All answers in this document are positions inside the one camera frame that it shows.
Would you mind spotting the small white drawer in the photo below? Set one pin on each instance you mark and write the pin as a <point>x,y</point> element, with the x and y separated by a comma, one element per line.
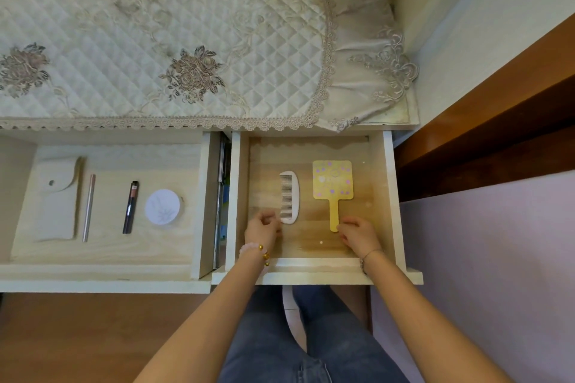
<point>269,158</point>

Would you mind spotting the cream dressing table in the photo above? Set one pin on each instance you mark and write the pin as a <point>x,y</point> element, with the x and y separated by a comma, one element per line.
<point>471,37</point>

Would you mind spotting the person's right leg in jeans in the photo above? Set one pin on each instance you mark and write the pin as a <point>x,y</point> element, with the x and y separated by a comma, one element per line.
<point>346,338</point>

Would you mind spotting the person's left forearm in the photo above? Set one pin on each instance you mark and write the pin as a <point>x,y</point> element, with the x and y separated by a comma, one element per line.
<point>202,329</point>

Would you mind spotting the person's right hand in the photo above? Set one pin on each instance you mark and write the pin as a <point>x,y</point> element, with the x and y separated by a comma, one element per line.
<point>364,239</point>

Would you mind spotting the person's right forearm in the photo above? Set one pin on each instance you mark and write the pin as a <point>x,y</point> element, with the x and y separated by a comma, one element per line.
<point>431,329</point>

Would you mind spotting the person's left hand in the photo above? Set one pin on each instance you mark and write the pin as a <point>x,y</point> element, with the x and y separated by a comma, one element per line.
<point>260,234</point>

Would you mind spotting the person's left leg in jeans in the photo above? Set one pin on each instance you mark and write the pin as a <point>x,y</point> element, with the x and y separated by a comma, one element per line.
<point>260,338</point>

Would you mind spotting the person's leg in jeans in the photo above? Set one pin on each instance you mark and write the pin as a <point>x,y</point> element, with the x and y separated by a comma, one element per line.
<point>260,338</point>
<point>346,338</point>

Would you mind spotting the white round compact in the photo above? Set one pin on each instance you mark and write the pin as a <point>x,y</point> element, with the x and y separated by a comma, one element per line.
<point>162,207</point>

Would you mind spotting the black lipstick tube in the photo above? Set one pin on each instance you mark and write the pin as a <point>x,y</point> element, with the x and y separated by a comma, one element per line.
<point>130,207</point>

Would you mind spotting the beige snap pouch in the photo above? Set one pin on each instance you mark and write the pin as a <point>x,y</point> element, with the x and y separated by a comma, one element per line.
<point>56,207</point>

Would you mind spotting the quilted lace table cloth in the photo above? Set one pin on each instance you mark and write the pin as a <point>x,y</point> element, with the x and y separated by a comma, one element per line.
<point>179,1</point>

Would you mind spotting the wide white drawer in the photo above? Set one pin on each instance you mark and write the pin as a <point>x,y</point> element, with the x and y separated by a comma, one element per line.
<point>112,248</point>

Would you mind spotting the dark brown wooden trim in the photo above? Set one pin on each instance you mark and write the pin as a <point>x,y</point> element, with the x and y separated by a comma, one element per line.
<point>494,127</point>

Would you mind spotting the thin metal straw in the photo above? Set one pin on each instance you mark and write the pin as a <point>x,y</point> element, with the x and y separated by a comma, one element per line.
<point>88,207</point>

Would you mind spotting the yellow hand mirror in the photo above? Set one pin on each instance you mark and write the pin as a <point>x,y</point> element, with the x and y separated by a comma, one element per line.
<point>332,178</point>

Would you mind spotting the white comb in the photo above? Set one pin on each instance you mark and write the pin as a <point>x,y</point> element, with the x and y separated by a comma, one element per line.
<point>289,194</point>

